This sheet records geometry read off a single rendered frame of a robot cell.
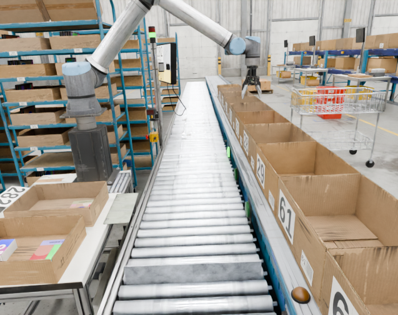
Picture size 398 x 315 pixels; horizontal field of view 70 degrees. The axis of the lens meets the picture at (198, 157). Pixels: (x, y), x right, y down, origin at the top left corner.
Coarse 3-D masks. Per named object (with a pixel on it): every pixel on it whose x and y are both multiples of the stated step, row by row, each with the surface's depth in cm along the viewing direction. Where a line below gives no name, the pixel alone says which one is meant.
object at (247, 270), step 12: (156, 264) 95; (168, 264) 95; (180, 264) 95; (192, 264) 95; (204, 264) 95; (216, 264) 95; (228, 264) 95; (240, 264) 95; (252, 264) 95; (132, 276) 96; (144, 276) 97; (156, 276) 97; (168, 276) 97; (180, 276) 97; (192, 276) 97; (204, 276) 97; (216, 276) 97; (228, 276) 97; (240, 276) 97; (252, 276) 97
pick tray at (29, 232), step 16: (0, 224) 121; (16, 224) 121; (32, 224) 121; (48, 224) 121; (64, 224) 121; (80, 224) 117; (0, 240) 121; (16, 240) 120; (32, 240) 120; (48, 240) 119; (64, 240) 103; (80, 240) 116; (16, 256) 110; (64, 256) 103; (0, 272) 95; (16, 272) 95; (32, 272) 96; (48, 272) 96
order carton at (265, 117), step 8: (240, 112) 209; (248, 112) 209; (256, 112) 209; (264, 112) 209; (272, 112) 209; (240, 120) 184; (248, 120) 211; (256, 120) 211; (264, 120) 211; (272, 120) 211; (280, 120) 195; (288, 120) 178; (240, 128) 186; (240, 144) 190
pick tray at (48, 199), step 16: (32, 192) 149; (48, 192) 153; (64, 192) 153; (80, 192) 153; (96, 192) 154; (16, 208) 135; (32, 208) 145; (48, 208) 145; (64, 208) 144; (80, 208) 126; (96, 208) 134
